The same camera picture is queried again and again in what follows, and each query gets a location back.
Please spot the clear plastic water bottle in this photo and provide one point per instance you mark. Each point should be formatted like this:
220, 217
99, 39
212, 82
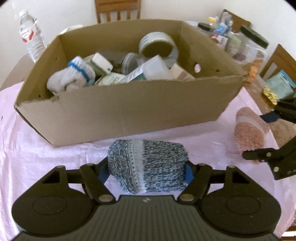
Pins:
31, 39

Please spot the clear jar dark tea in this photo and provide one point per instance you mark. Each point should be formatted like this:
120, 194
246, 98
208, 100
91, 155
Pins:
129, 62

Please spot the blue knit sock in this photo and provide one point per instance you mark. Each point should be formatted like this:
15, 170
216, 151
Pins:
148, 164

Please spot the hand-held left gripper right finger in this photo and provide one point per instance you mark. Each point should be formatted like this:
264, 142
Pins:
189, 173

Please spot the tissue box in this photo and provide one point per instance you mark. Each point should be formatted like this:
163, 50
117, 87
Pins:
69, 29

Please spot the wooden chair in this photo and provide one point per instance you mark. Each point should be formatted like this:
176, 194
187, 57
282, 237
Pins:
118, 4
279, 55
245, 23

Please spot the pink box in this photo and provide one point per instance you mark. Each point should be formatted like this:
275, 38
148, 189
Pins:
157, 67

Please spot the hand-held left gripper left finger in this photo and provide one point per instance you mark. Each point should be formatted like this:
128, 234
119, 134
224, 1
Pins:
103, 176

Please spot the small beige box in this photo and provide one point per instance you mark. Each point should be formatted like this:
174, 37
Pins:
181, 74

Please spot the brown cardboard box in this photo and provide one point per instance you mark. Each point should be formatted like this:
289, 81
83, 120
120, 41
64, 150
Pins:
127, 115

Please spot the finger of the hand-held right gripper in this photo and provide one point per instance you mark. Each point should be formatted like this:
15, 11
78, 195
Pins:
259, 154
269, 118

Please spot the white sock blue trim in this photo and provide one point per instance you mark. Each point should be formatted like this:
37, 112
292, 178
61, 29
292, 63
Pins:
69, 78

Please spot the pink patterned cloth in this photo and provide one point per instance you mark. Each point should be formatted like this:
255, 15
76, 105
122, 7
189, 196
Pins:
292, 220

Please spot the teal packets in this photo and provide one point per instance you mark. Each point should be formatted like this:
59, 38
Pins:
282, 85

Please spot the clear tape roll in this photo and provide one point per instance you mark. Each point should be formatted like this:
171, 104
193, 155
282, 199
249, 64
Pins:
148, 38

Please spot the small jar dark lid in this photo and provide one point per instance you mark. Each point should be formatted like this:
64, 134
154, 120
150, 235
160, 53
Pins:
204, 26

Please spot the gold coaster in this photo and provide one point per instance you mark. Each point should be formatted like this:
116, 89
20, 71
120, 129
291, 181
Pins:
270, 96

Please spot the small bottle blue cap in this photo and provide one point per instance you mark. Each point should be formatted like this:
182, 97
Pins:
220, 32

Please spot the large green white box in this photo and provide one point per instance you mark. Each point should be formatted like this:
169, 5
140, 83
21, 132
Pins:
111, 80

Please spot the large glass jar black lid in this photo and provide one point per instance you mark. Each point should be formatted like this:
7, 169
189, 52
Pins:
252, 49

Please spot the pink knit sock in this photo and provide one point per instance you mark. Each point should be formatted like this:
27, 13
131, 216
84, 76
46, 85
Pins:
249, 132

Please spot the small green white box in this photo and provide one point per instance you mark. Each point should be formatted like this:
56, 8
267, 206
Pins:
101, 63

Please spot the orange blister pack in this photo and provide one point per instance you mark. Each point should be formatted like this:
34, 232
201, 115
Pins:
252, 71

